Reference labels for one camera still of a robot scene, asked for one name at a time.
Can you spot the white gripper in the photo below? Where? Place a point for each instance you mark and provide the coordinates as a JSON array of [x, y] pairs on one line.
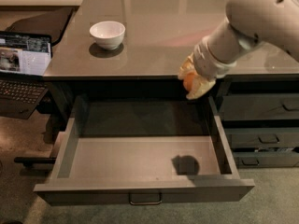
[[204, 62]]

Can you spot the dark drawer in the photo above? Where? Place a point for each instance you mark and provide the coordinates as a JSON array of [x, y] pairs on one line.
[[262, 137], [259, 107], [266, 159]]

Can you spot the open grey top drawer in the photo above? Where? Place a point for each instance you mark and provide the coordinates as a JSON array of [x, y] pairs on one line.
[[112, 148]]

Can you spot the dark middle right drawer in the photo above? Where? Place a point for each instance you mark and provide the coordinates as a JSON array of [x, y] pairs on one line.
[[262, 137]]

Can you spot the dark lower right drawer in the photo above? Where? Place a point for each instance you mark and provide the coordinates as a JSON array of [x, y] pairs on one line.
[[266, 159]]

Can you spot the open black laptop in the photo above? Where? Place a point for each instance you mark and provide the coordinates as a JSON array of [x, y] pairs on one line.
[[23, 61]]

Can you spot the white ceramic bowl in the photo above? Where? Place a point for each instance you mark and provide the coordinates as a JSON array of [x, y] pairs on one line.
[[108, 35]]

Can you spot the orange round fruit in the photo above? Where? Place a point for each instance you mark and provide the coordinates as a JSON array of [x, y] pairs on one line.
[[188, 81]]

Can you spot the black chair base leg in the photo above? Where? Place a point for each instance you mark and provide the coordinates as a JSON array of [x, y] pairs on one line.
[[28, 161]]

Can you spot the metal drawer handle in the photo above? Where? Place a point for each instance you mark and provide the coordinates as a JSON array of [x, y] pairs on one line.
[[138, 199]]

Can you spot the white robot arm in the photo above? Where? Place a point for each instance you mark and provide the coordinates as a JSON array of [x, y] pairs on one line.
[[247, 24]]

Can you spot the dark upper right drawer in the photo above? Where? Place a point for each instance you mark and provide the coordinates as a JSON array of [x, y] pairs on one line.
[[259, 107]]

